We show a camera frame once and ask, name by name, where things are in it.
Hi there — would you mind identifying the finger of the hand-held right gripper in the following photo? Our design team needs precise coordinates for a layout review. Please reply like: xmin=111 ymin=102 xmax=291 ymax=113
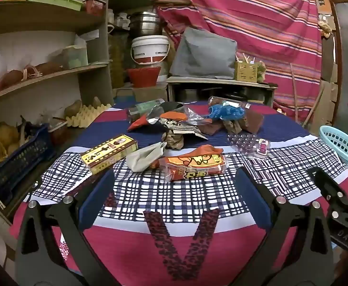
xmin=307 ymin=167 xmax=348 ymax=219

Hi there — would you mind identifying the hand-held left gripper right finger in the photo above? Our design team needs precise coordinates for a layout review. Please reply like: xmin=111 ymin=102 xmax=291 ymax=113
xmin=222 ymin=166 xmax=335 ymax=286

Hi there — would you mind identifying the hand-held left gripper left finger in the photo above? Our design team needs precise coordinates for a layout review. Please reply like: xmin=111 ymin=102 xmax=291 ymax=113
xmin=15 ymin=168 xmax=124 ymax=286

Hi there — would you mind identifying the light blue plastic basket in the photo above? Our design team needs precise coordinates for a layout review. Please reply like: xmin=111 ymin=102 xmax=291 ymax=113
xmin=319 ymin=125 xmax=348 ymax=163

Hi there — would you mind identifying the clear plastic blister tray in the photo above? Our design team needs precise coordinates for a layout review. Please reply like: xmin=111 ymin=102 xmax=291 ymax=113
xmin=227 ymin=133 xmax=270 ymax=157

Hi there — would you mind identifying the grey-green wrapper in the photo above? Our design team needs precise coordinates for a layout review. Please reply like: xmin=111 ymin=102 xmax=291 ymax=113
xmin=126 ymin=141 xmax=168 ymax=173

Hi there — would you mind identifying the orange snack packet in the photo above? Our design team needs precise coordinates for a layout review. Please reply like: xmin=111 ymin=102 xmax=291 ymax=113
xmin=159 ymin=144 xmax=226 ymax=182

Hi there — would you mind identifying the brown paper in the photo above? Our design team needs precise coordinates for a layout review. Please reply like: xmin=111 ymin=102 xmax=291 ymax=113
xmin=161 ymin=129 xmax=189 ymax=150
xmin=222 ymin=119 xmax=249 ymax=135

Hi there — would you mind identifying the brown block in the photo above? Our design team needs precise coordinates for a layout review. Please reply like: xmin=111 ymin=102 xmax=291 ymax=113
xmin=246 ymin=109 xmax=265 ymax=134

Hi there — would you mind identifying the orange foil wrapper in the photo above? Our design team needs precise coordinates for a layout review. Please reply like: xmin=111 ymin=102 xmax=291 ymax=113
xmin=127 ymin=107 xmax=165 ymax=132

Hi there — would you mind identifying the dark brown wrapper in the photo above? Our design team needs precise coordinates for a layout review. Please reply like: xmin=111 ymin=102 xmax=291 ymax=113
xmin=198 ymin=119 xmax=223 ymax=135

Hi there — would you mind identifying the blue plastic bag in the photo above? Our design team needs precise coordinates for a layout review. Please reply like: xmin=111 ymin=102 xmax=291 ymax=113
xmin=207 ymin=105 xmax=246 ymax=123

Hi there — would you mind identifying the clear plastic bag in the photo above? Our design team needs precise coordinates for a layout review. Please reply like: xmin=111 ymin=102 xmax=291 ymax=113
xmin=183 ymin=104 xmax=213 ymax=125

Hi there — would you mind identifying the cream orange snack wrapper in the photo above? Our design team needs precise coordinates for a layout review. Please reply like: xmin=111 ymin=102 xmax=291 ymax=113
xmin=156 ymin=111 xmax=209 ymax=140

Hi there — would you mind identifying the black plastic bag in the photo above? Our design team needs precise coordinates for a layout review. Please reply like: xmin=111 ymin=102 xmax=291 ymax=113
xmin=162 ymin=101 xmax=187 ymax=114

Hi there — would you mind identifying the yellow printed box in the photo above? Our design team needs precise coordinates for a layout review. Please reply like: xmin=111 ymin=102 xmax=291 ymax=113
xmin=81 ymin=134 xmax=139 ymax=175

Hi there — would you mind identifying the wooden stick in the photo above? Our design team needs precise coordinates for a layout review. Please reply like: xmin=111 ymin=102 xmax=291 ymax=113
xmin=302 ymin=85 xmax=325 ymax=126

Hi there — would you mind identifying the small red basket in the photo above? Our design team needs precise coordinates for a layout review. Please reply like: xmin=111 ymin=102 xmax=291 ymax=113
xmin=47 ymin=122 xmax=69 ymax=144

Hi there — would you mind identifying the yellow egg carton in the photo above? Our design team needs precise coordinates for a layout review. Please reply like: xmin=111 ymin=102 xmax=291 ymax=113
xmin=65 ymin=104 xmax=113 ymax=128

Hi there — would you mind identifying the dark blue crate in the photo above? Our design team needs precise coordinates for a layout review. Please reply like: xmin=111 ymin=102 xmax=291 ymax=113
xmin=0 ymin=123 xmax=55 ymax=197

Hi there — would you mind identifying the green jar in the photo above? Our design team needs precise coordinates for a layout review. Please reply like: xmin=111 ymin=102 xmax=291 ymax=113
xmin=128 ymin=99 xmax=165 ymax=123

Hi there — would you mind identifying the clear jar white label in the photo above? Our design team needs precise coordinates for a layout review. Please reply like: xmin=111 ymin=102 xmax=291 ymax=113
xmin=208 ymin=96 xmax=252 ymax=111

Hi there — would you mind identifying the pile of potatoes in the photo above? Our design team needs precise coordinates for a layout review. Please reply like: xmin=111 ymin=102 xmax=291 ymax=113
xmin=0 ymin=122 xmax=21 ymax=167

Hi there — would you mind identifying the low cabinet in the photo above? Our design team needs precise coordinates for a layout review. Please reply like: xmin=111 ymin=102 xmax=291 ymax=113
xmin=166 ymin=76 xmax=279 ymax=106

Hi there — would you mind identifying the yellow utensil holder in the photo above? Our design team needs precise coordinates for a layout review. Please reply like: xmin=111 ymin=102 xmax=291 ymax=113
xmin=235 ymin=61 xmax=258 ymax=82

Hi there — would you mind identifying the red plastic basin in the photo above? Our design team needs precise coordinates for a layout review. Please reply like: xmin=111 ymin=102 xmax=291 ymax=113
xmin=126 ymin=66 xmax=162 ymax=88

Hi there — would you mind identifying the green vegetable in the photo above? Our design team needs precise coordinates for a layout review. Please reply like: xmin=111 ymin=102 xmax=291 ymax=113
xmin=256 ymin=61 xmax=266 ymax=82

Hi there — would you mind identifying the large oil bottle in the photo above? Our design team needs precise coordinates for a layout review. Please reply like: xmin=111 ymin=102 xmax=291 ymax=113
xmin=108 ymin=24 xmax=130 ymax=88

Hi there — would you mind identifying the sweet potato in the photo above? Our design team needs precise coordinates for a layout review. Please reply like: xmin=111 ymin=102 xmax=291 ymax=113
xmin=35 ymin=62 xmax=64 ymax=75
xmin=1 ymin=70 xmax=23 ymax=87

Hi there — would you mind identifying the bundle of chopsticks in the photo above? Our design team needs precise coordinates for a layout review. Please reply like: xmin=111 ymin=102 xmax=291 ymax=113
xmin=236 ymin=52 xmax=256 ymax=64

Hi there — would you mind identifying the clear plastic container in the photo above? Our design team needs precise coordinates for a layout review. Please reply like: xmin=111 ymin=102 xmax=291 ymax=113
xmin=64 ymin=45 xmax=89 ymax=69

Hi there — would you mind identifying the grey pillow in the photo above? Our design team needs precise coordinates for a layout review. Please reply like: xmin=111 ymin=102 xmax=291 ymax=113
xmin=169 ymin=27 xmax=238 ymax=79

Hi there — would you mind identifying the white bucket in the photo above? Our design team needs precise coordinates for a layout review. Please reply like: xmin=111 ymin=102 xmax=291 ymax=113
xmin=131 ymin=35 xmax=171 ymax=65

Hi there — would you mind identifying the red striped curtain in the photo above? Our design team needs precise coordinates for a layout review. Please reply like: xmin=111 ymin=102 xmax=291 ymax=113
xmin=150 ymin=0 xmax=323 ymax=123

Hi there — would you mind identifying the steel pot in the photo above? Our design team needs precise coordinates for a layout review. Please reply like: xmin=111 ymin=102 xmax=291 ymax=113
xmin=128 ymin=11 xmax=163 ymax=38

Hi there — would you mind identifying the wooden shelf unit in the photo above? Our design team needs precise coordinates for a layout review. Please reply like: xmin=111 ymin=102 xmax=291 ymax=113
xmin=0 ymin=0 xmax=115 ymax=224

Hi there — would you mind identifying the red crate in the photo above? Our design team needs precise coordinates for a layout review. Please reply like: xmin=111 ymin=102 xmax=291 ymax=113
xmin=83 ymin=0 xmax=107 ymax=15

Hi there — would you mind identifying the green plastic tray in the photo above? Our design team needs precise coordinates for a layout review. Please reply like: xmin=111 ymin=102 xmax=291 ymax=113
xmin=27 ymin=0 xmax=83 ymax=11

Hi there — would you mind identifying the broom with wooden handle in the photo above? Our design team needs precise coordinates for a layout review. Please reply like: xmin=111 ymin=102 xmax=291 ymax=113
xmin=290 ymin=62 xmax=300 ymax=123

